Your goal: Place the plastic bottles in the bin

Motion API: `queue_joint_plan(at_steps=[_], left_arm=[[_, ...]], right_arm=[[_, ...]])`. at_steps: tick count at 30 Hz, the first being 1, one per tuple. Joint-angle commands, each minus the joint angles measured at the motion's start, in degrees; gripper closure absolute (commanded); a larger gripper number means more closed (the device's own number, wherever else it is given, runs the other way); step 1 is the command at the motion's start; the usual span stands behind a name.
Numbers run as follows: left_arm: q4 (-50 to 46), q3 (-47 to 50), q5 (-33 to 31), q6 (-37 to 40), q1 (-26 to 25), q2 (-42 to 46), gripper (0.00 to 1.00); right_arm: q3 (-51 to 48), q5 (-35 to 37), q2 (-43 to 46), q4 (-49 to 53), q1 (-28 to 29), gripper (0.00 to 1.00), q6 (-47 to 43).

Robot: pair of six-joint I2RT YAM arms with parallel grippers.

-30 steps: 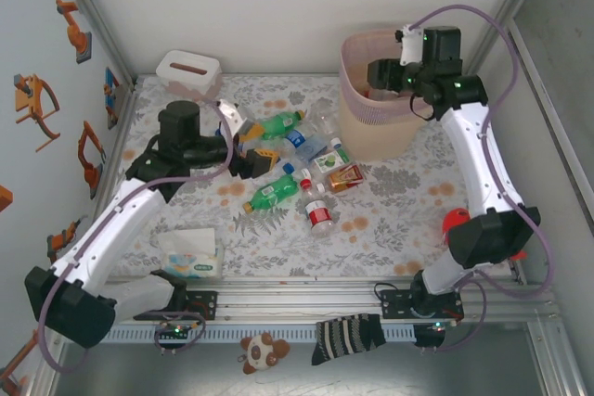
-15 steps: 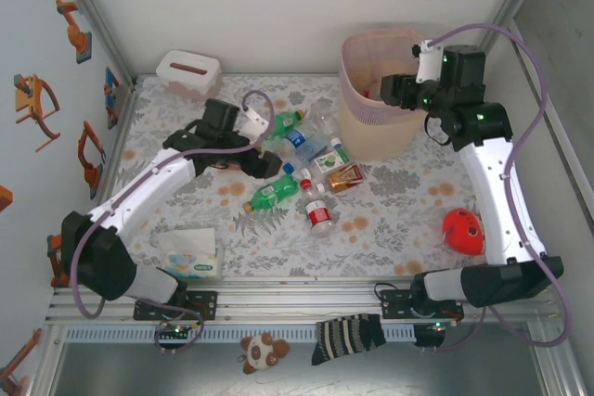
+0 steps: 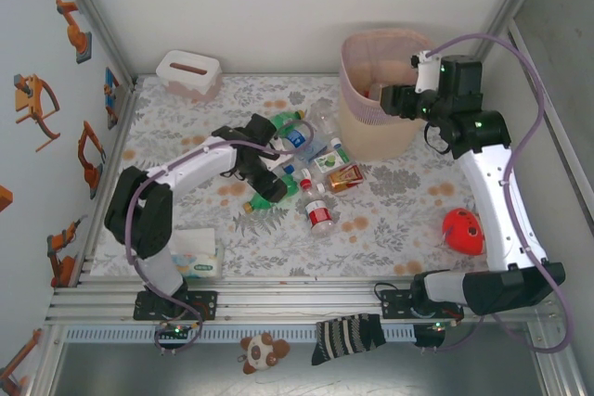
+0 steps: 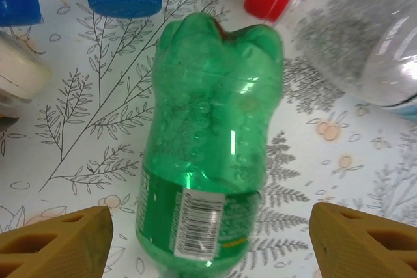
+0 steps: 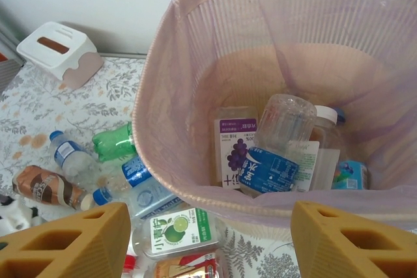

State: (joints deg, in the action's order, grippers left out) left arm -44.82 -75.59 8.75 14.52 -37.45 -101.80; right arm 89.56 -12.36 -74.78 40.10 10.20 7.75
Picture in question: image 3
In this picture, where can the green soda bottle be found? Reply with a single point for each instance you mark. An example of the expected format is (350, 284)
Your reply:
(260, 202)
(283, 118)

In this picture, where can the clear bottle blue cap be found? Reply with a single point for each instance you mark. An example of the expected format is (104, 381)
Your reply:
(288, 168)

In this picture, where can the red cap small bottle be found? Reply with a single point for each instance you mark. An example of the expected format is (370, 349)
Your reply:
(305, 182)

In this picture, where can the pink beige plastic bin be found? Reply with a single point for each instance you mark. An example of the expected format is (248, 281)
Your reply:
(371, 136)

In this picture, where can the blue label water bottle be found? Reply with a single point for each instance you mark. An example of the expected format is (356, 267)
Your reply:
(296, 138)

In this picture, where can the red label clear bottle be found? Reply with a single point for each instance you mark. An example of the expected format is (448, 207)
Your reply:
(319, 215)

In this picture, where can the lime label plastic bottle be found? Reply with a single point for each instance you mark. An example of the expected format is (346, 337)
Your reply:
(330, 159)

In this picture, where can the amber tea bottle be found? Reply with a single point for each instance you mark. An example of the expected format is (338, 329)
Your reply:
(344, 177)

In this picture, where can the clear crushed plastic bottle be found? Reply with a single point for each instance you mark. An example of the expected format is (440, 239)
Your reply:
(325, 120)

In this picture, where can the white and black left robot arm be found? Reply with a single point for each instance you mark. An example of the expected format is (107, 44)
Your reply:
(185, 171)

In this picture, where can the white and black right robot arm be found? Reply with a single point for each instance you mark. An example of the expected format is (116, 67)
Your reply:
(496, 210)

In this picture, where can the soft tissue pack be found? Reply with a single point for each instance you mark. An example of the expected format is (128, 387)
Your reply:
(202, 252)

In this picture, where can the white tissue box brown slot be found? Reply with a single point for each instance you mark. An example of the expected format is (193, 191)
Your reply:
(185, 67)

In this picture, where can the red toy ball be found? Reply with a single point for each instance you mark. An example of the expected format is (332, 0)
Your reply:
(461, 231)

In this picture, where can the brown white plush toy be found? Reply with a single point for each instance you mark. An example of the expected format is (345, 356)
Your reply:
(264, 352)

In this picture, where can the left base circuit board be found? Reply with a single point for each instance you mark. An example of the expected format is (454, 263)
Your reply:
(174, 330)

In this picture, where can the base circuit board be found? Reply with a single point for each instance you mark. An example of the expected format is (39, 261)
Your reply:
(174, 330)
(429, 335)

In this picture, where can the black striped sock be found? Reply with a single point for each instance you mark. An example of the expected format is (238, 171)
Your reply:
(348, 338)

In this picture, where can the right base circuit board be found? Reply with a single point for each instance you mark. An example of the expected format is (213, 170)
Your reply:
(429, 335)

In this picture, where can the aluminium frame rail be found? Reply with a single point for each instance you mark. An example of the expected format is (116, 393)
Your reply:
(301, 303)

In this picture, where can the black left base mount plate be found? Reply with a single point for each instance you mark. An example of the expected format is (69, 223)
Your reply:
(206, 305)

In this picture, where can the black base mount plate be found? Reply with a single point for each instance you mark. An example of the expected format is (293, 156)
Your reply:
(392, 303)
(206, 305)

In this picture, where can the blue orange wall sticker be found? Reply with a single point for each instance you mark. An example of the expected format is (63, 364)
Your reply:
(110, 85)

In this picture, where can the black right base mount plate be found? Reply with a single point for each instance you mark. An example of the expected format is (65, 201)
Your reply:
(392, 303)

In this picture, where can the small orange wall sticker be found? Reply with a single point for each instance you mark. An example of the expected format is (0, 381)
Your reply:
(4, 199)

